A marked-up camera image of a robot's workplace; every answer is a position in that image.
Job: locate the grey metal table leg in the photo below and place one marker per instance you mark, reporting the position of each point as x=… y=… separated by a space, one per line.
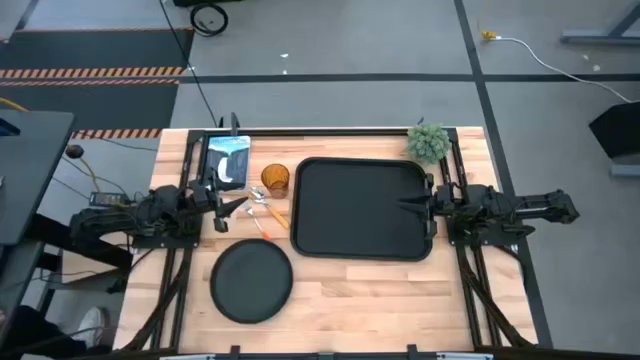
x=590 y=36

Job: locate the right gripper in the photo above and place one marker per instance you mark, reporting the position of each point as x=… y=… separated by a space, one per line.
x=439 y=202

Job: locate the amber ribbed plastic cup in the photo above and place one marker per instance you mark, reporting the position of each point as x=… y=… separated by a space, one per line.
x=275 y=180

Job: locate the black desk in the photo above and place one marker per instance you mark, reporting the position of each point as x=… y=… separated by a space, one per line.
x=30 y=175

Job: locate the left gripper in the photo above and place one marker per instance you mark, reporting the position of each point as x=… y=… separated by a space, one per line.
x=205 y=197

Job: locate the black round plate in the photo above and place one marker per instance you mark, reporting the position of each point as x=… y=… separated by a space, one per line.
x=251 y=281

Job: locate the person's white shoe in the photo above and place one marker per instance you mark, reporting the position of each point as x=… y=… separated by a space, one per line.
x=95 y=322

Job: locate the black rectangular tray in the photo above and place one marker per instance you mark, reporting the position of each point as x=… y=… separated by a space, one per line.
x=360 y=210

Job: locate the black mat with hazard stripes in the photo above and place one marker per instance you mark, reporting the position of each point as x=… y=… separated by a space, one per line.
x=100 y=50

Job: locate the person's leg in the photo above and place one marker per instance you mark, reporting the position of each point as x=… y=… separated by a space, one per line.
x=30 y=332

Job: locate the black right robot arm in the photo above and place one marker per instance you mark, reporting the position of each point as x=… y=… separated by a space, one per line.
x=492 y=205

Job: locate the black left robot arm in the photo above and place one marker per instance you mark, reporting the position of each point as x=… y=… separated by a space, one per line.
x=160 y=207

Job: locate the yellow plug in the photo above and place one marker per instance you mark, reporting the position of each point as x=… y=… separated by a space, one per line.
x=489 y=35

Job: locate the black floor stand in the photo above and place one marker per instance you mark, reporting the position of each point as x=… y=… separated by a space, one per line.
x=620 y=130

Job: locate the small green artificial plant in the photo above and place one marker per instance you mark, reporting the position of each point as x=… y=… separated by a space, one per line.
x=428 y=143

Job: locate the black aluminium rig frame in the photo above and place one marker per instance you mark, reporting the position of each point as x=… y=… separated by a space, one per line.
x=325 y=132

